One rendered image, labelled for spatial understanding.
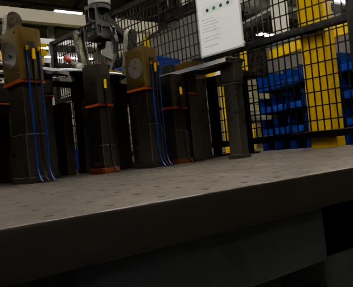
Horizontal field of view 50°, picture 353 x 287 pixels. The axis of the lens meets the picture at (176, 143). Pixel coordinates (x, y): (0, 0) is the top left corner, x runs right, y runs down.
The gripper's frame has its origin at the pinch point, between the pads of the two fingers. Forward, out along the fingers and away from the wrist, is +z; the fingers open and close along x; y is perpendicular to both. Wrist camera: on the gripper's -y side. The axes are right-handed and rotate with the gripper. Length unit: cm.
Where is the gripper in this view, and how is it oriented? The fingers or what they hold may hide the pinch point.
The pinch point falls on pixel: (110, 66)
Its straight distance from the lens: 133.7
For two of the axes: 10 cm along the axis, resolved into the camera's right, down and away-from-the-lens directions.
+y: -6.6, 0.6, -7.5
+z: 1.0, 9.9, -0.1
